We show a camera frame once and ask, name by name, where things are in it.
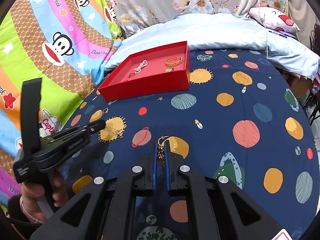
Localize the beige curtain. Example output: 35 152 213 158
285 0 315 38

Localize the purple book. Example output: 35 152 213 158
269 29 298 40

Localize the person's left forearm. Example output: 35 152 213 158
6 195 48 230

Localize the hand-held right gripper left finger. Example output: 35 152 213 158
29 141 158 240

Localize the white pink card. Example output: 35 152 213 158
271 228 293 240

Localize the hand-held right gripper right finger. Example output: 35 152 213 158
165 140 292 240

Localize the light blue blanket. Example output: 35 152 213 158
104 12 320 80

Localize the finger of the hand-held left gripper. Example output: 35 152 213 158
61 119 107 143
21 77 43 155

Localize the pink ruffled cloth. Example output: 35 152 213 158
291 71 320 90

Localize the white pearl bracelet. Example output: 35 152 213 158
134 59 148 74

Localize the grey floral blanket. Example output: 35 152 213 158
106 0 288 39

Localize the thin white cable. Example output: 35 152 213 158
250 0 269 57

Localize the person's left hand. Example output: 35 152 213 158
21 166 69 222

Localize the colourful monkey print blanket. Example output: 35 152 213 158
0 0 123 213

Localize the red cardboard box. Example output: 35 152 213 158
97 41 191 102

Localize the chunky gold chain necklace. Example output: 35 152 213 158
156 135 170 167

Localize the pink cartoon pillow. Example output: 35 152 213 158
249 7 300 33

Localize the wide gold link bracelet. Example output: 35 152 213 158
165 56 183 67

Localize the thin gold chain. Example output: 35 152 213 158
104 125 125 139

